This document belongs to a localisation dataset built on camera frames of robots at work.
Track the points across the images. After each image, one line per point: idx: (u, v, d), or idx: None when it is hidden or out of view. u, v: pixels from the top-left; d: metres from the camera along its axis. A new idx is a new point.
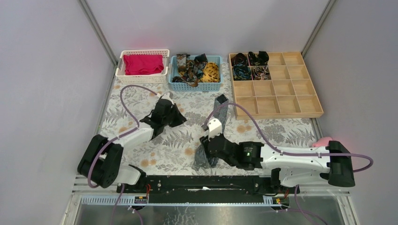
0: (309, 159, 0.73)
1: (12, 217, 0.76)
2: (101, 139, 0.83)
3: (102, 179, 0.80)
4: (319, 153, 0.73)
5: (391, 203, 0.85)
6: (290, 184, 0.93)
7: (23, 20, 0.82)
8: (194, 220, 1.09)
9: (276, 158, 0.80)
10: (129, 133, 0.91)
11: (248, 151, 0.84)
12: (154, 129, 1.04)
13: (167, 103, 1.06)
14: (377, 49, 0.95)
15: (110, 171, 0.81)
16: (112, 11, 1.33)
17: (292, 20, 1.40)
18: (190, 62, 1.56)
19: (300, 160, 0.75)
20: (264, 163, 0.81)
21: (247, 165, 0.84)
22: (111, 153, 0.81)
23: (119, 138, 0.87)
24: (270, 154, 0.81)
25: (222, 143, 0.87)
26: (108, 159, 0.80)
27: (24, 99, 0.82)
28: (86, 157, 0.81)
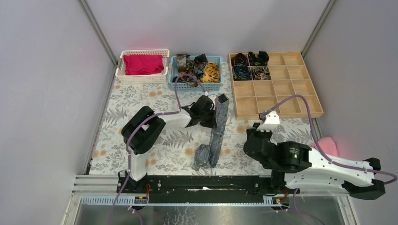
0: (355, 173, 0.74)
1: (13, 217, 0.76)
2: (149, 111, 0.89)
3: (138, 145, 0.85)
4: (365, 168, 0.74)
5: (391, 203, 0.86)
6: (294, 186, 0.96)
7: (23, 20, 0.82)
8: (194, 220, 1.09)
9: (323, 166, 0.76)
10: (172, 114, 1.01)
11: (294, 153, 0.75)
12: (191, 119, 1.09)
13: (210, 101, 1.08)
14: (377, 50, 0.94)
15: (149, 141, 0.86)
16: (112, 11, 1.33)
17: (292, 20, 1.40)
18: (190, 62, 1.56)
19: (348, 171, 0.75)
20: (310, 167, 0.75)
21: (288, 167, 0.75)
22: (154, 126, 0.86)
23: (164, 114, 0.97)
24: (317, 161, 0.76)
25: (261, 146, 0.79)
26: (150, 130, 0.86)
27: (25, 99, 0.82)
28: (132, 122, 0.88)
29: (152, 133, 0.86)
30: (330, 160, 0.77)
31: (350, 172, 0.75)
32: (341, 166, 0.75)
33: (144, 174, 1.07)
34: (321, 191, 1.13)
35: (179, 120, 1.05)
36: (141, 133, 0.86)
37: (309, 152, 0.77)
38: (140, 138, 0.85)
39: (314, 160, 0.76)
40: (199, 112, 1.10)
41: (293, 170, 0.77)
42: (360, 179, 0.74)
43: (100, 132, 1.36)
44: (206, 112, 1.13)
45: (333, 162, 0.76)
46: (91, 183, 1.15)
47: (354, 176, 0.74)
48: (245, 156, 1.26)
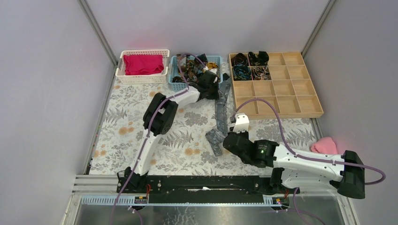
0: (323, 165, 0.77)
1: (13, 217, 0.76)
2: (162, 97, 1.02)
3: (159, 126, 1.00)
4: (333, 160, 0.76)
5: (391, 204, 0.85)
6: (291, 185, 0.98)
7: (23, 19, 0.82)
8: (194, 220, 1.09)
9: (289, 159, 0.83)
10: (182, 94, 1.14)
11: (262, 148, 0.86)
12: (199, 93, 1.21)
13: (214, 74, 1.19)
14: (377, 50, 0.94)
15: (167, 122, 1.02)
16: (112, 11, 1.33)
17: (292, 20, 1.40)
18: (190, 62, 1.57)
19: (314, 164, 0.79)
20: (277, 162, 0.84)
21: (259, 161, 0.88)
22: (169, 108, 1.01)
23: (174, 97, 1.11)
24: (283, 155, 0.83)
25: (236, 140, 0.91)
26: (166, 112, 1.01)
27: (24, 99, 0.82)
28: (149, 109, 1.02)
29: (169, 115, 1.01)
30: (295, 153, 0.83)
31: (317, 164, 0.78)
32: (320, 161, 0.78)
33: (146, 169, 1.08)
34: (321, 191, 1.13)
35: (190, 97, 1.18)
36: (159, 116, 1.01)
37: (276, 147, 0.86)
38: (160, 121, 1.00)
39: (280, 153, 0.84)
40: (205, 86, 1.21)
41: (263, 164, 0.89)
42: (328, 171, 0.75)
43: (100, 132, 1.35)
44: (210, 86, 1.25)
45: (298, 155, 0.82)
46: (91, 183, 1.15)
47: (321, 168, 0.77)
48: None
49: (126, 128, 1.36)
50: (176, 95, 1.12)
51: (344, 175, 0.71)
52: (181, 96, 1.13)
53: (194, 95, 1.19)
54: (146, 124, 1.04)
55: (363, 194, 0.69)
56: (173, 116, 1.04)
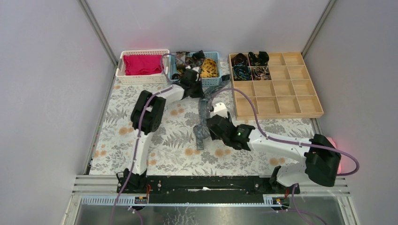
0: (290, 147, 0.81)
1: (13, 218, 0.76)
2: (148, 94, 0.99)
3: (149, 123, 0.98)
4: (300, 142, 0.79)
5: (392, 205, 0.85)
6: (286, 182, 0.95)
7: (23, 20, 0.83)
8: (194, 221, 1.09)
9: (261, 140, 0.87)
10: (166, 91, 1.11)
11: (240, 131, 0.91)
12: (184, 91, 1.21)
13: (195, 71, 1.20)
14: (377, 50, 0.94)
15: (156, 119, 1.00)
16: (112, 11, 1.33)
17: (292, 20, 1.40)
18: (189, 59, 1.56)
19: (282, 145, 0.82)
20: (250, 143, 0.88)
21: (236, 143, 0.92)
22: (156, 105, 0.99)
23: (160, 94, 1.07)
24: (256, 137, 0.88)
25: (218, 120, 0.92)
26: (155, 108, 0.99)
27: (24, 99, 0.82)
28: (137, 108, 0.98)
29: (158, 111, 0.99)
30: (267, 135, 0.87)
31: (284, 146, 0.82)
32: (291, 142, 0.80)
33: (144, 168, 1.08)
34: (322, 192, 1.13)
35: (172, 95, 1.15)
36: (148, 114, 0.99)
37: (252, 130, 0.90)
38: (149, 118, 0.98)
39: (254, 135, 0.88)
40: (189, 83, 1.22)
41: (239, 146, 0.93)
42: (294, 153, 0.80)
43: (100, 132, 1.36)
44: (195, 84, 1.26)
45: (269, 137, 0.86)
46: (91, 183, 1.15)
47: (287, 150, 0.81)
48: (245, 156, 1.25)
49: (126, 128, 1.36)
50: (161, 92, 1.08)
51: (308, 156, 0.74)
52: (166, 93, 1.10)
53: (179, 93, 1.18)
54: (135, 123, 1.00)
55: (330, 179, 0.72)
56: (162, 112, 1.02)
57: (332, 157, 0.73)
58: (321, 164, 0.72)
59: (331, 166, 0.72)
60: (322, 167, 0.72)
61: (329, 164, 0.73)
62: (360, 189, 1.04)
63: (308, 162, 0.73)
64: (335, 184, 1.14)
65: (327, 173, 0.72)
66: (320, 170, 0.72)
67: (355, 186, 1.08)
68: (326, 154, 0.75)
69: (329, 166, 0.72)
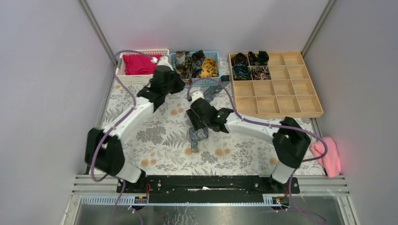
0: (261, 128, 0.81)
1: (13, 218, 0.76)
2: (97, 135, 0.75)
3: (109, 167, 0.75)
4: (271, 123, 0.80)
5: (391, 205, 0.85)
6: (282, 178, 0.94)
7: (22, 20, 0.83)
8: (194, 220, 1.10)
9: (236, 122, 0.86)
10: (125, 118, 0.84)
11: (219, 113, 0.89)
12: (156, 100, 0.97)
13: (165, 71, 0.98)
14: (376, 50, 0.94)
15: (116, 160, 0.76)
16: (112, 11, 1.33)
17: (292, 20, 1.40)
18: (188, 59, 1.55)
19: (254, 126, 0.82)
20: (227, 124, 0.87)
21: (216, 125, 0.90)
22: (111, 145, 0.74)
23: (115, 127, 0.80)
24: (233, 118, 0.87)
25: (200, 103, 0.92)
26: (109, 150, 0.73)
27: (25, 99, 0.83)
28: (88, 153, 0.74)
29: (114, 152, 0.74)
30: (241, 116, 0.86)
31: (256, 127, 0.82)
32: (261, 123, 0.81)
33: (137, 177, 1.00)
34: (321, 191, 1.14)
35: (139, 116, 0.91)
36: (103, 158, 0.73)
37: (230, 113, 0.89)
38: (106, 161, 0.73)
39: (231, 117, 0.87)
40: (160, 88, 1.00)
41: (218, 129, 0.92)
42: (264, 133, 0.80)
43: None
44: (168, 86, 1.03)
45: (244, 119, 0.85)
46: (91, 183, 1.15)
47: (258, 130, 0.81)
48: (245, 156, 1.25)
49: None
50: (117, 123, 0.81)
51: (276, 136, 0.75)
52: (124, 121, 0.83)
53: (147, 110, 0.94)
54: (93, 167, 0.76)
55: (297, 159, 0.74)
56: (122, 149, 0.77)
57: (301, 140, 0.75)
58: (287, 145, 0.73)
59: (299, 148, 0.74)
60: (288, 148, 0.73)
61: (297, 146, 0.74)
62: (360, 190, 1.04)
63: (275, 142, 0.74)
64: (334, 184, 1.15)
65: (294, 153, 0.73)
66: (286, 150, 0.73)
67: (355, 186, 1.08)
68: (296, 138, 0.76)
69: (296, 147, 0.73)
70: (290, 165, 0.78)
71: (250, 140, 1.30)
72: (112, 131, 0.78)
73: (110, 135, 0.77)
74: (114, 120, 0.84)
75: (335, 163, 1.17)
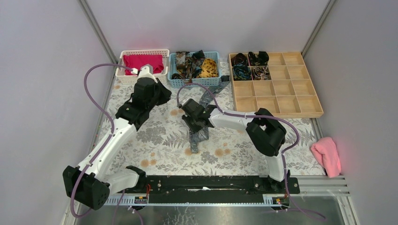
0: (238, 119, 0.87)
1: (12, 218, 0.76)
2: (71, 176, 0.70)
3: (92, 204, 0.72)
4: (246, 114, 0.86)
5: (392, 205, 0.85)
6: (279, 176, 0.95)
7: (23, 20, 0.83)
8: (194, 220, 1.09)
9: (218, 116, 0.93)
10: (102, 151, 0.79)
11: (205, 109, 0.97)
12: (138, 117, 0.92)
13: (146, 86, 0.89)
14: (377, 50, 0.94)
15: (97, 197, 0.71)
16: (112, 11, 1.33)
17: (292, 20, 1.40)
18: (188, 59, 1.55)
19: (233, 118, 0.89)
20: (210, 118, 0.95)
21: (202, 120, 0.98)
22: (87, 186, 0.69)
23: (91, 164, 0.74)
24: (215, 113, 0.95)
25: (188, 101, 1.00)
26: (87, 190, 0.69)
27: (25, 99, 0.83)
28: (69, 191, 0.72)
29: (92, 192, 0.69)
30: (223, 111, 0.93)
31: (235, 119, 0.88)
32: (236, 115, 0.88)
33: (133, 183, 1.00)
34: (321, 191, 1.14)
35: (120, 140, 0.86)
36: (84, 195, 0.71)
37: (214, 108, 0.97)
38: (88, 199, 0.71)
39: (214, 112, 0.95)
40: (142, 103, 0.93)
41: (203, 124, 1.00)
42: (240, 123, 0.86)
43: (100, 132, 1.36)
44: (151, 100, 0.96)
45: (224, 113, 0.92)
46: None
47: (235, 121, 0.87)
48: (245, 156, 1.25)
49: None
50: (92, 160, 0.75)
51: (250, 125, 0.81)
52: (101, 154, 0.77)
53: (129, 131, 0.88)
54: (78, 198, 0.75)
55: (271, 146, 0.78)
56: (102, 185, 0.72)
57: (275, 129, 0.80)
58: (260, 133, 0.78)
59: (273, 137, 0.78)
60: (262, 137, 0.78)
61: (271, 135, 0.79)
62: (360, 189, 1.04)
63: (249, 130, 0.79)
64: (334, 184, 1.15)
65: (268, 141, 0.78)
66: (260, 139, 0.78)
67: (355, 186, 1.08)
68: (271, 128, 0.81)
69: (271, 136, 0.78)
70: (267, 153, 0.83)
71: (250, 140, 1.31)
72: (88, 170, 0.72)
73: (86, 174, 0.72)
74: (90, 154, 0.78)
75: (335, 163, 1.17)
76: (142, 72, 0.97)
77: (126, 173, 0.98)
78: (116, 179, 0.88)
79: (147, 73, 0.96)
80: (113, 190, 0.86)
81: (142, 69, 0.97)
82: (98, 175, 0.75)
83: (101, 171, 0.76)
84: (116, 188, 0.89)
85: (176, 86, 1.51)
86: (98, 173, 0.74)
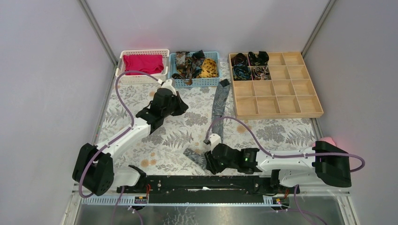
0: (297, 161, 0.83)
1: (12, 218, 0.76)
2: (88, 153, 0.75)
3: (96, 188, 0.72)
4: (305, 153, 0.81)
5: (392, 205, 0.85)
6: (289, 183, 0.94)
7: (23, 20, 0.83)
8: (194, 220, 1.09)
9: (268, 161, 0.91)
10: (120, 137, 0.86)
11: (246, 156, 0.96)
12: (153, 123, 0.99)
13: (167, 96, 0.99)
14: (376, 50, 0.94)
15: (104, 179, 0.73)
16: (112, 11, 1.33)
17: (292, 20, 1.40)
18: (188, 59, 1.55)
19: (289, 161, 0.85)
20: (259, 166, 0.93)
21: (247, 169, 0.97)
22: (100, 166, 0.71)
23: (109, 145, 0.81)
24: (263, 159, 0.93)
25: None
26: (97, 171, 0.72)
27: (25, 98, 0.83)
28: (78, 167, 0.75)
29: (103, 172, 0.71)
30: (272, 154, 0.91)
31: (293, 161, 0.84)
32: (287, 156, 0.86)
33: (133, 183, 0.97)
34: (321, 191, 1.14)
35: (136, 135, 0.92)
36: (91, 178, 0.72)
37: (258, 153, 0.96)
38: (95, 180, 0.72)
39: (261, 158, 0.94)
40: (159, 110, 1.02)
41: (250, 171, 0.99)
42: (302, 165, 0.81)
43: (100, 132, 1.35)
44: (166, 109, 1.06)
45: (274, 156, 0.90)
46: None
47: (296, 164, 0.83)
48: None
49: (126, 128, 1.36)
50: (110, 142, 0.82)
51: (317, 165, 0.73)
52: (119, 139, 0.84)
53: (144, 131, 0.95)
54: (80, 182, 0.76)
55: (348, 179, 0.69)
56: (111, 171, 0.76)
57: (339, 158, 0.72)
58: (331, 169, 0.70)
59: (341, 167, 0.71)
60: (332, 171, 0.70)
61: (337, 165, 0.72)
62: (360, 189, 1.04)
63: (318, 172, 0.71)
64: None
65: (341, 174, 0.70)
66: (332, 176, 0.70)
67: (355, 186, 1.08)
68: (334, 157, 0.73)
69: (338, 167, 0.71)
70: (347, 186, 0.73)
71: (250, 140, 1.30)
72: (105, 150, 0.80)
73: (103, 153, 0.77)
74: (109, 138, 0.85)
75: None
76: (165, 84, 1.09)
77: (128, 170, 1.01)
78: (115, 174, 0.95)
79: (169, 85, 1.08)
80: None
81: (165, 81, 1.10)
82: (113, 155, 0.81)
83: (115, 156, 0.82)
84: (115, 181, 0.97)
85: (176, 86, 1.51)
86: (113, 154, 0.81)
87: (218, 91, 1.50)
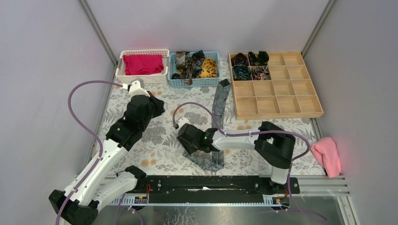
0: (243, 138, 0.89)
1: (12, 218, 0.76)
2: (56, 202, 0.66)
3: None
4: (250, 131, 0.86)
5: (392, 205, 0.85)
6: (279, 179, 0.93)
7: (22, 22, 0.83)
8: (194, 220, 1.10)
9: (221, 139, 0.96)
10: (88, 175, 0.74)
11: (206, 135, 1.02)
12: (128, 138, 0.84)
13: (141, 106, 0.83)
14: (377, 50, 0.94)
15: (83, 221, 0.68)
16: (112, 11, 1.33)
17: (292, 21, 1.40)
18: (188, 59, 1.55)
19: (238, 139, 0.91)
20: (214, 143, 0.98)
21: (205, 146, 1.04)
22: (72, 213, 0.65)
23: (76, 190, 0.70)
24: (218, 137, 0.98)
25: (187, 128, 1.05)
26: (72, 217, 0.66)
27: (25, 99, 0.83)
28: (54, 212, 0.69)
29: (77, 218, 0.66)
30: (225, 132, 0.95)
31: (240, 139, 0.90)
32: (233, 135, 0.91)
33: (133, 187, 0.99)
34: (321, 191, 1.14)
35: (110, 163, 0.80)
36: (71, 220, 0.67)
37: (215, 132, 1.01)
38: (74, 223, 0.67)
39: (216, 136, 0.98)
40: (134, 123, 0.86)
41: (208, 149, 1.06)
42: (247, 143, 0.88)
43: (100, 132, 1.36)
44: (145, 118, 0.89)
45: (226, 134, 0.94)
46: None
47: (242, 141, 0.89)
48: (245, 156, 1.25)
49: None
50: (78, 185, 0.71)
51: (257, 142, 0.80)
52: (87, 180, 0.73)
53: (118, 155, 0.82)
54: None
55: (286, 159, 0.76)
56: (89, 209, 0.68)
57: (286, 139, 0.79)
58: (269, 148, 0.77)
59: (285, 149, 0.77)
60: (271, 150, 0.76)
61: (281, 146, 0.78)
62: (360, 189, 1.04)
63: (257, 148, 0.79)
64: (334, 184, 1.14)
65: (280, 154, 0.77)
66: (271, 153, 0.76)
67: (355, 186, 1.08)
68: (282, 139, 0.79)
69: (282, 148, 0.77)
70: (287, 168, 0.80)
71: None
72: (72, 196, 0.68)
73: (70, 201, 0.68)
74: (77, 178, 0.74)
75: (335, 163, 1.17)
76: (133, 87, 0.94)
77: (122, 180, 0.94)
78: (107, 192, 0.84)
79: (138, 89, 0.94)
80: (103, 204, 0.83)
81: (132, 84, 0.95)
82: (83, 201, 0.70)
83: (88, 197, 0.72)
84: (110, 199, 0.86)
85: (177, 86, 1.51)
86: (82, 200, 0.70)
87: (218, 91, 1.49)
